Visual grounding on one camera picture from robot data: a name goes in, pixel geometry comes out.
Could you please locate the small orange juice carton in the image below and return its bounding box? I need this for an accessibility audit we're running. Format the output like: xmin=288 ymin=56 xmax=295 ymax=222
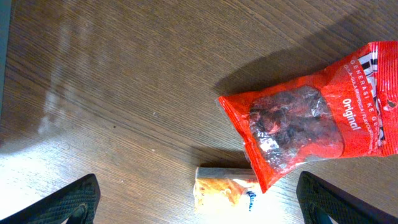
xmin=193 ymin=167 xmax=262 ymax=214

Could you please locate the red snack bag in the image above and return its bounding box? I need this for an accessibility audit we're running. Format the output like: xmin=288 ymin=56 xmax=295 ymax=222
xmin=218 ymin=41 xmax=397 ymax=191

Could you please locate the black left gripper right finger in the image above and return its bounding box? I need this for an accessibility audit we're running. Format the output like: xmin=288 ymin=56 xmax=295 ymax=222
xmin=296 ymin=171 xmax=397 ymax=224

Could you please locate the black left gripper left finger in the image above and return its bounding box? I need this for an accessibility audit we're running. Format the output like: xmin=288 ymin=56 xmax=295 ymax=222
xmin=1 ymin=174 xmax=101 ymax=224

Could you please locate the grey plastic basket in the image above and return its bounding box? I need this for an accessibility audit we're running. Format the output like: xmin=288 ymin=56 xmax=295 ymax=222
xmin=0 ymin=0 xmax=12 ymax=109

